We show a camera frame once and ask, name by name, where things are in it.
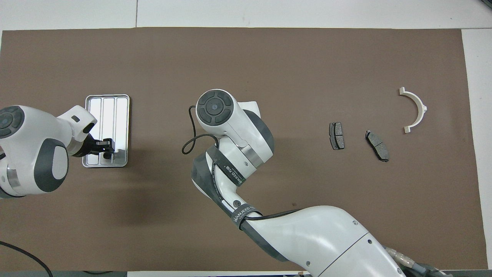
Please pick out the dark grey curved brake pad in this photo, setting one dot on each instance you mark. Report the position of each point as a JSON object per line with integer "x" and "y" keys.
{"x": 377, "y": 145}

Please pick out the silver metal tray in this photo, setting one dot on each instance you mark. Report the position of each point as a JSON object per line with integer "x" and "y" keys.
{"x": 109, "y": 111}

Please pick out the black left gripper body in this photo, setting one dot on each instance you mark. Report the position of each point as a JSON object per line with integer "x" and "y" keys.
{"x": 88, "y": 146}

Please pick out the dark grey rectangular brake pad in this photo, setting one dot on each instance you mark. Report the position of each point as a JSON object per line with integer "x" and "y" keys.
{"x": 336, "y": 135}

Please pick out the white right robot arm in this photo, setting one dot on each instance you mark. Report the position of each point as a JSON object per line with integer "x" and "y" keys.
{"x": 307, "y": 231}

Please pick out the brown table mat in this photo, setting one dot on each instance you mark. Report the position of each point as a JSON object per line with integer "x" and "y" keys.
{"x": 269, "y": 65}

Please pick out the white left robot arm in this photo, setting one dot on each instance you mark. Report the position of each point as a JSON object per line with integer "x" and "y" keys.
{"x": 27, "y": 154}

